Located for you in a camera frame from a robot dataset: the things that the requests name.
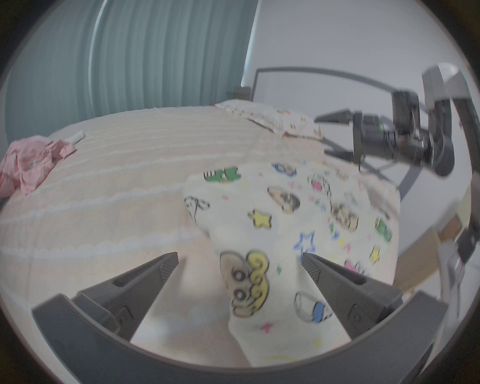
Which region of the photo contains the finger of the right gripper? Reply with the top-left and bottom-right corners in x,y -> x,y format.
314,109 -> 354,125
324,148 -> 354,163

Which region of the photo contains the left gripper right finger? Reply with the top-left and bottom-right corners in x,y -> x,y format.
301,252 -> 405,341

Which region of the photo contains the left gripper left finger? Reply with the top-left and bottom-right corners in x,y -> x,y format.
73,252 -> 179,343

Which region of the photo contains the white printed pyjama top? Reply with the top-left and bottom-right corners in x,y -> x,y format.
182,159 -> 400,368

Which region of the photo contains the bed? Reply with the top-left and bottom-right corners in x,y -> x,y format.
0,67 -> 424,370

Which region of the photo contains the white printed pillow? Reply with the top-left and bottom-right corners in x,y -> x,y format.
215,99 -> 324,141

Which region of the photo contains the grey bedside table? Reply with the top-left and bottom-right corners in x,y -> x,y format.
227,86 -> 251,103

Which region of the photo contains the pink garment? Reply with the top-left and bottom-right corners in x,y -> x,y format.
0,136 -> 77,198

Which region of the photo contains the blue-green curtain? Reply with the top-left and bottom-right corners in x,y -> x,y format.
89,0 -> 260,115
3,0 -> 100,141

